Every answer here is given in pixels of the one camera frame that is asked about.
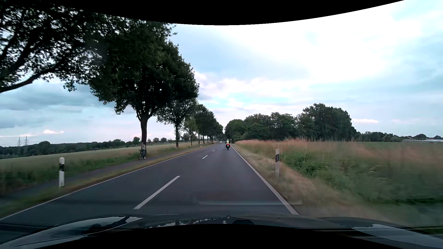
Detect grey asphalt road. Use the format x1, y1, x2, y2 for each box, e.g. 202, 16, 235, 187
0, 142, 299, 225

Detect wood of dark trees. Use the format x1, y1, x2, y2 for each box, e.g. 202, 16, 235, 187
224, 103, 358, 142

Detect row of trees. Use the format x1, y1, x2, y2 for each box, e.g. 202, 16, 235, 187
0, 3, 225, 154

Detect road markings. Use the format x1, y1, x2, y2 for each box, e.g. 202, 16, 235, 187
0, 143, 299, 221

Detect dry grass verge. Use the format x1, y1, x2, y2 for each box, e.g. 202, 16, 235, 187
231, 144, 388, 222

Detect car's own bonnet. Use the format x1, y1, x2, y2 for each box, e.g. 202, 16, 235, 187
0, 214, 443, 249

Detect tall grass field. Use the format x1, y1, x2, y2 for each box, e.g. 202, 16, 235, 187
235, 139, 443, 227

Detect distant tree line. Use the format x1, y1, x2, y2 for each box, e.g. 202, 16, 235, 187
356, 131, 443, 142
0, 136, 180, 160

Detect pale grass field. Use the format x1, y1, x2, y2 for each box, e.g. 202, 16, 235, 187
0, 142, 205, 194

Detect grass verge strip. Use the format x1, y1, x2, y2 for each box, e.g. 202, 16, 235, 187
0, 144, 212, 218

